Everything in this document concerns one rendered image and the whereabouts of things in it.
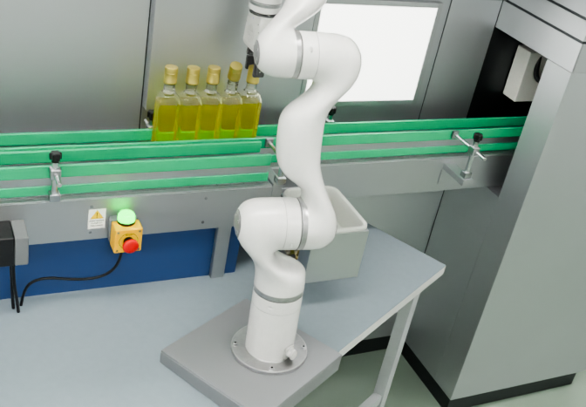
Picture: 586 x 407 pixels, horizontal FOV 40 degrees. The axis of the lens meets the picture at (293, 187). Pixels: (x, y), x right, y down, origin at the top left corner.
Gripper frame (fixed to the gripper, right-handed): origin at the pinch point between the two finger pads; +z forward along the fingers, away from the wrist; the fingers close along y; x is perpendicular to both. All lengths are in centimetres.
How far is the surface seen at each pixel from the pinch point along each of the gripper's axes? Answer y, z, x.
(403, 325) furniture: 22, 82, 58
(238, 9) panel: -11.8, -11.7, -2.2
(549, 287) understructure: 22, 74, 117
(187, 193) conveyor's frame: 15.8, 29.0, -20.6
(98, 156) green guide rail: 6.7, 21.8, -41.9
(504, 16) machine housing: -13, -12, 90
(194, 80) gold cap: 2.2, 3.0, -17.5
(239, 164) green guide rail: 13.9, 22.0, -6.3
